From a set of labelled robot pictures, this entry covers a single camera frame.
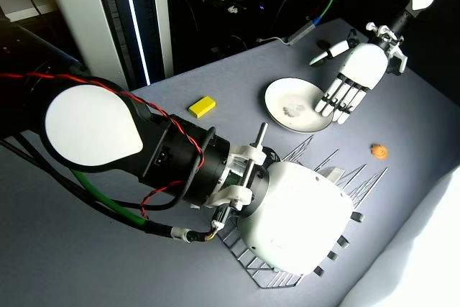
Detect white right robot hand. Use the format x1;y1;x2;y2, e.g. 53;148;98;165
236;161;365;278

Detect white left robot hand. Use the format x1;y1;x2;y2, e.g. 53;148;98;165
309;39;390;124

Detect grey connector with blue tip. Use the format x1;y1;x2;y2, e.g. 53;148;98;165
287;17;323;45

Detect small orange toy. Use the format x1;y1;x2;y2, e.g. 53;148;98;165
369;143;390;161

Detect yellow rectangular block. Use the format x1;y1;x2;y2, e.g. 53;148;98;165
188;95;217;119

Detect white tower with light strip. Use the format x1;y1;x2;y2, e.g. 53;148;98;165
39;0;175;91

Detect silver wire dish rack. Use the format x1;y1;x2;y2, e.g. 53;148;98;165
215;134;389;290

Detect thin white cable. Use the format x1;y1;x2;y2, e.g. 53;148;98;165
257;0;334;44

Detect thick green cable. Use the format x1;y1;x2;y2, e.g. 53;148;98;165
70;169;150;231

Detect black cable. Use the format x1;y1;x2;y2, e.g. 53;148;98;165
0;134;173;238

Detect red and black twisted wire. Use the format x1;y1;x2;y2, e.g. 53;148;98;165
0;72;206;220

